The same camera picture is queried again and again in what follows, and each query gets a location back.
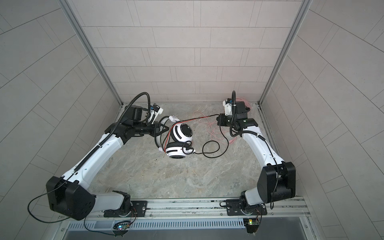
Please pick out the white black headphones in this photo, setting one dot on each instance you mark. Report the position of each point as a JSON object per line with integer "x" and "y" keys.
{"x": 174, "y": 138}

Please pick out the pink headphones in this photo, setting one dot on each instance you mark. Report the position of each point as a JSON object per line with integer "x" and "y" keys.
{"x": 247, "y": 104}

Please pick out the left circuit board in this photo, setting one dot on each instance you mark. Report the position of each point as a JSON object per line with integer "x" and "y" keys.
{"x": 122, "y": 226}

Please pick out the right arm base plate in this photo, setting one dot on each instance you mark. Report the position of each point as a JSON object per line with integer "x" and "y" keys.
{"x": 238, "y": 207}

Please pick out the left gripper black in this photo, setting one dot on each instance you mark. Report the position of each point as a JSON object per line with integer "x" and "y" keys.
{"x": 155, "y": 129}

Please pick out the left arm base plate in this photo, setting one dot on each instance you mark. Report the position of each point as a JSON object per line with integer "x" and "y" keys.
{"x": 137, "y": 209}

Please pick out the circuit board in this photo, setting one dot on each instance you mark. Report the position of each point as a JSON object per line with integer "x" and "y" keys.
{"x": 122, "y": 226}
{"x": 251, "y": 225}

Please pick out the ventilation grille strip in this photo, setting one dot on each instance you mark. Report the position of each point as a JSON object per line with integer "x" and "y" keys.
{"x": 165, "y": 224}

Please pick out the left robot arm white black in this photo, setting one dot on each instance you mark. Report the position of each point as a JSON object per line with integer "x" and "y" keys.
{"x": 69, "y": 195}

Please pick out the right circuit board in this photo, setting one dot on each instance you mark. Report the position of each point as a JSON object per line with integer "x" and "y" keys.
{"x": 251, "y": 225}

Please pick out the aluminium mounting rail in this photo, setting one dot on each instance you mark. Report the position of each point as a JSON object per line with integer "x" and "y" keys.
{"x": 184, "y": 208}

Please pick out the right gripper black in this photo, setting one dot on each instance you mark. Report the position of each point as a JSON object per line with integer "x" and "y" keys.
{"x": 222, "y": 119}

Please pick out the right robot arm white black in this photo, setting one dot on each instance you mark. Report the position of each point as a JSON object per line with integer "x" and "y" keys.
{"x": 277, "y": 180}

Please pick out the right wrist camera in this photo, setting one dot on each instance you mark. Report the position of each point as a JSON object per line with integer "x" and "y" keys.
{"x": 230, "y": 104}

